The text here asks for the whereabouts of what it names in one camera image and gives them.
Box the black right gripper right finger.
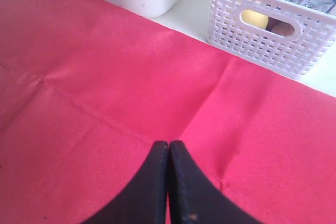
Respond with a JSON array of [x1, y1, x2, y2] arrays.
[[167, 141, 260, 224]]

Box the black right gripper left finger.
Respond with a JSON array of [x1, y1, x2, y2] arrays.
[[84, 141, 168, 223]]

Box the red table cloth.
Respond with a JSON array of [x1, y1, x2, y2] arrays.
[[1, 0, 335, 223]]

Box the yellow lemon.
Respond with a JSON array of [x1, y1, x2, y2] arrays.
[[242, 10, 269, 29]]

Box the orange fried chicken nugget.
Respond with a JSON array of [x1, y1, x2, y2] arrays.
[[271, 22, 295, 37]]

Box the white perforated plastic basket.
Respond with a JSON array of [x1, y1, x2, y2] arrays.
[[207, 0, 335, 77]]

